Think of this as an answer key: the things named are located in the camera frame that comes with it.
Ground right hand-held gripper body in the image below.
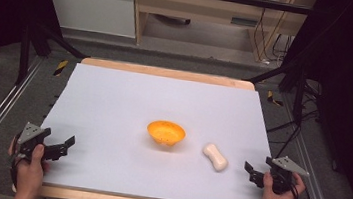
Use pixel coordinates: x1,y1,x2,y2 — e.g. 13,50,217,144
262,153,313,199

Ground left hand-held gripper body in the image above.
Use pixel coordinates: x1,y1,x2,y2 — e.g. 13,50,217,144
14,120,53,163

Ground person's left hand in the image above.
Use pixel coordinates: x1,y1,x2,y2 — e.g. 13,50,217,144
3,136,54,190

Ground cream bone-shaped soap bar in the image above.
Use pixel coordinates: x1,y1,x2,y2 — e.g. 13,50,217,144
200,142,232,174

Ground white table mat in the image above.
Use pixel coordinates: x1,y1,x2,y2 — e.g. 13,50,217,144
33,59,280,199

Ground orange bowl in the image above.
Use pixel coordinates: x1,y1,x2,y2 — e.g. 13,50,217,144
144,118,188,149

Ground wooden table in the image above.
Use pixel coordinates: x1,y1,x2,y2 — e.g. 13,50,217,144
39,53,280,199

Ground white cabinet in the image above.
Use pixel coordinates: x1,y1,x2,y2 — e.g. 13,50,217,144
38,0,140,39

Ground wooden desk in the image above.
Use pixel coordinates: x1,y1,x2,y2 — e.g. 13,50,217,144
125,0,320,69

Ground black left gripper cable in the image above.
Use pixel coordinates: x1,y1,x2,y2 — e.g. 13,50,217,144
7,155,23,190

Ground black floor cables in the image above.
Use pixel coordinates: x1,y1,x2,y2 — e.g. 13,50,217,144
263,74,326,154

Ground black frame stand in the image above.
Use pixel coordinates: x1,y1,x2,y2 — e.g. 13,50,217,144
14,21,91,94
238,51,312,126

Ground cables under desk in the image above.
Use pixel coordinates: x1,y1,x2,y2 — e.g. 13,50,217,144
249,7,297,66

